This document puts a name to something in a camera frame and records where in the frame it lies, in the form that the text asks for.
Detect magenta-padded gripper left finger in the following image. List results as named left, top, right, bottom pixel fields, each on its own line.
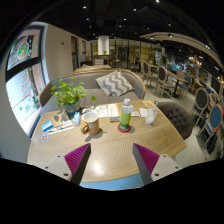
left=42, top=143, right=92, bottom=186

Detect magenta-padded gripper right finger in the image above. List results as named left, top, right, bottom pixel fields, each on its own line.
left=132, top=143, right=183, bottom=187

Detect clear bottle with green label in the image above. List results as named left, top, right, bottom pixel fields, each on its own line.
left=118, top=97, right=135, bottom=132

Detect long white flat box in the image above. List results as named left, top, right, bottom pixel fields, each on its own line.
left=46, top=120, right=75, bottom=135

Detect flat round red coaster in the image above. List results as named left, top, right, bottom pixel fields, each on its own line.
left=117, top=123, right=132, bottom=134

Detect tan ceramic mug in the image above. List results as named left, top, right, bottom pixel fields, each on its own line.
left=80, top=111, right=101, bottom=136

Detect small blue box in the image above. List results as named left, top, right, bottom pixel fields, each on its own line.
left=73, top=111, right=82, bottom=127

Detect clear drinking glass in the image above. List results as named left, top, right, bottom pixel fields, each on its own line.
left=145, top=106, right=158, bottom=126

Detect blue card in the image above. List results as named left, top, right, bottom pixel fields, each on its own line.
left=41, top=120, right=54, bottom=133

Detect dark tufted armchair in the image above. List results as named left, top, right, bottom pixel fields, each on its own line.
left=156, top=101, right=195, bottom=141

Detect printed paper leaflet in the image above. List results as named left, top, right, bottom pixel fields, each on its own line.
left=90, top=104, right=109, bottom=118

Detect yellow card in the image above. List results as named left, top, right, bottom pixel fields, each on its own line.
left=142, top=100, right=156, bottom=108

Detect green potted plant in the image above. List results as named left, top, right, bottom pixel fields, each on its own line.
left=49, top=77, right=98, bottom=118

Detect group of dining chairs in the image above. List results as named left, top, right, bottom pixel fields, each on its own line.
left=139, top=59, right=224, bottom=158

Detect grey chevron pillow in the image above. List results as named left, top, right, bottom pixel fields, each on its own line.
left=95, top=69, right=135, bottom=98

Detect christmas tree window sticker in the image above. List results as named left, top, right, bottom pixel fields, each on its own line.
left=19, top=68, right=36, bottom=104

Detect wooden table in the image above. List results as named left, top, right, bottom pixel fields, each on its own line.
left=73, top=64, right=113, bottom=74

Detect wreath window sticker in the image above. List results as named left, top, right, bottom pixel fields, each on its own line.
left=14, top=39, right=33, bottom=61

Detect ceiling spot lights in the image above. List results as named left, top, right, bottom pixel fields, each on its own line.
left=79, top=0, right=211, bottom=51

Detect grey sofa with wooden frame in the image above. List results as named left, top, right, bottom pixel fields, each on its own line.
left=38, top=69, right=147, bottom=116

